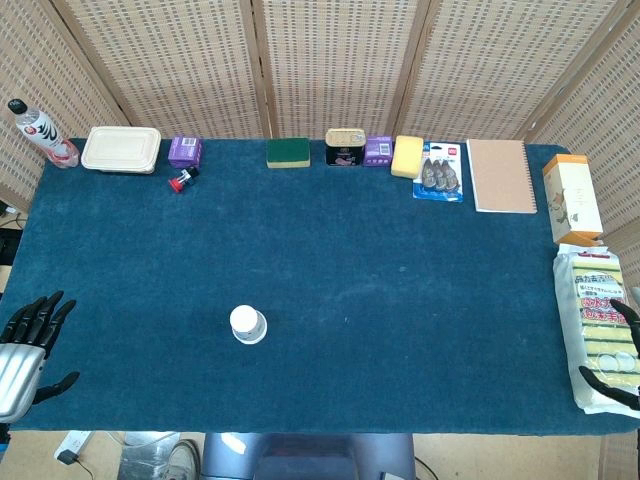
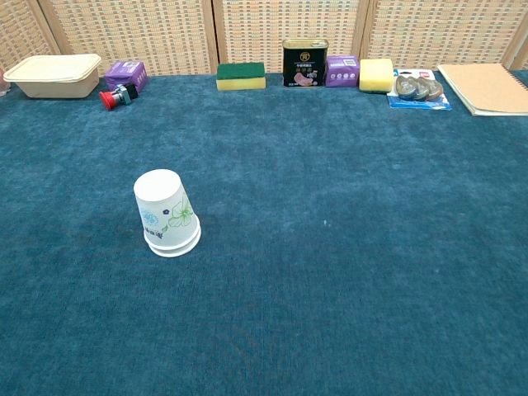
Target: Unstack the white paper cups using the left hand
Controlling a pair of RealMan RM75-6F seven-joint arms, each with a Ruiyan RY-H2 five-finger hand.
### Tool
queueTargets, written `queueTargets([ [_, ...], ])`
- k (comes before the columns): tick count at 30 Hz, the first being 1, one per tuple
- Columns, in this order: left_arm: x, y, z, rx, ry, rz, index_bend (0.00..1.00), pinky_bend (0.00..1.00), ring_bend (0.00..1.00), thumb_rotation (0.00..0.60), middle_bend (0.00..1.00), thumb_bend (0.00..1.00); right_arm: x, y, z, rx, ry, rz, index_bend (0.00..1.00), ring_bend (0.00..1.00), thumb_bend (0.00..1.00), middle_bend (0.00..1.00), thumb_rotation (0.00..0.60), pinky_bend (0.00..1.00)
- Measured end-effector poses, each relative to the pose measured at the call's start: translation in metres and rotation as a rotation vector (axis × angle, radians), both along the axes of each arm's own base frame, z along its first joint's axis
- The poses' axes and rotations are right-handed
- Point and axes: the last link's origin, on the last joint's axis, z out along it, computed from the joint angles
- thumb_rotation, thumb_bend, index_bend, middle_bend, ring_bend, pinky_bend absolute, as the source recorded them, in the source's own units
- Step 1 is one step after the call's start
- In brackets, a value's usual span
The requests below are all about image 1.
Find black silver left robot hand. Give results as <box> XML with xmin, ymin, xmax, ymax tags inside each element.
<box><xmin>0</xmin><ymin>290</ymin><xmax>81</xmax><ymax>424</ymax></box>

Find white power strip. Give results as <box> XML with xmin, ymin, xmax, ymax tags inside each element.
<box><xmin>53</xmin><ymin>430</ymin><xmax>94</xmax><ymax>464</ymax></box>

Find woven folding screen panel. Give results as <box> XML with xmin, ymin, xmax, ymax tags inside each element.
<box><xmin>392</xmin><ymin>0</ymin><xmax>640</xmax><ymax>144</ymax></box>
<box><xmin>0</xmin><ymin>0</ymin><xmax>132</xmax><ymax>211</ymax></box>
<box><xmin>517</xmin><ymin>0</ymin><xmax>640</xmax><ymax>301</ymax></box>
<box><xmin>239</xmin><ymin>0</ymin><xmax>441</xmax><ymax>141</ymax></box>
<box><xmin>49</xmin><ymin>0</ymin><xmax>274</xmax><ymax>140</ymax></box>

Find purple small box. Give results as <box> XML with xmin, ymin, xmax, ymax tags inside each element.
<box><xmin>362</xmin><ymin>134</ymin><xmax>395</xmax><ymax>168</ymax></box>
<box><xmin>167</xmin><ymin>136</ymin><xmax>204</xmax><ymax>170</ymax></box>

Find black luncheon meat can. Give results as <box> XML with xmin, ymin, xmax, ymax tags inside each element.
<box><xmin>324</xmin><ymin>127</ymin><xmax>368</xmax><ymax>167</ymax></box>

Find dark blue robot torso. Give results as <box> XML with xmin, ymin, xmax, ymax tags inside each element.
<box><xmin>202</xmin><ymin>432</ymin><xmax>416</xmax><ymax>480</ymax></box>

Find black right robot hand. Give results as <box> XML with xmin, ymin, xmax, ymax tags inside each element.
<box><xmin>578</xmin><ymin>298</ymin><xmax>640</xmax><ymax>412</ymax></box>

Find red black push button switch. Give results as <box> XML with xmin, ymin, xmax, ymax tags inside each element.
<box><xmin>169</xmin><ymin>166</ymin><xmax>200</xmax><ymax>194</ymax></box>

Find blue table mat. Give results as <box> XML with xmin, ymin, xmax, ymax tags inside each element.
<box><xmin>0</xmin><ymin>137</ymin><xmax>640</xmax><ymax>435</ymax></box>

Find packaged yellow sponge set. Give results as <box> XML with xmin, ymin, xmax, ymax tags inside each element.
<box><xmin>552</xmin><ymin>243</ymin><xmax>640</xmax><ymax>419</ymax></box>

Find green yellow scouring sponge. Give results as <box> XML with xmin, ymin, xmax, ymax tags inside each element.
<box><xmin>265</xmin><ymin>137</ymin><xmax>312</xmax><ymax>170</ymax></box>

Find clear bottle with black cap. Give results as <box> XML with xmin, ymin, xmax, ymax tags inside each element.
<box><xmin>7</xmin><ymin>98</ymin><xmax>81</xmax><ymax>170</ymax></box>

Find white floral paper cup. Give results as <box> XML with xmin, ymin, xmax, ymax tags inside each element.
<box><xmin>229</xmin><ymin>304</ymin><xmax>268</xmax><ymax>341</ymax></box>
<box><xmin>231</xmin><ymin>327</ymin><xmax>268</xmax><ymax>346</ymax></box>

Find orange white carton box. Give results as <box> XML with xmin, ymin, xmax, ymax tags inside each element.
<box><xmin>542</xmin><ymin>153</ymin><xmax>605</xmax><ymax>246</ymax></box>

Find beige lidded lunch box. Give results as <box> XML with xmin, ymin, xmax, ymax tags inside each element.
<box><xmin>80</xmin><ymin>125</ymin><xmax>163</xmax><ymax>175</ymax></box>

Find yellow sponge block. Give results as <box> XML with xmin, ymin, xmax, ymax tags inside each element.
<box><xmin>390</xmin><ymin>134</ymin><xmax>425</xmax><ymax>179</ymax></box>

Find brown spiral notebook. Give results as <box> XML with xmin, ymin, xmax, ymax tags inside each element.
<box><xmin>465</xmin><ymin>138</ymin><xmax>539</xmax><ymax>215</ymax></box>

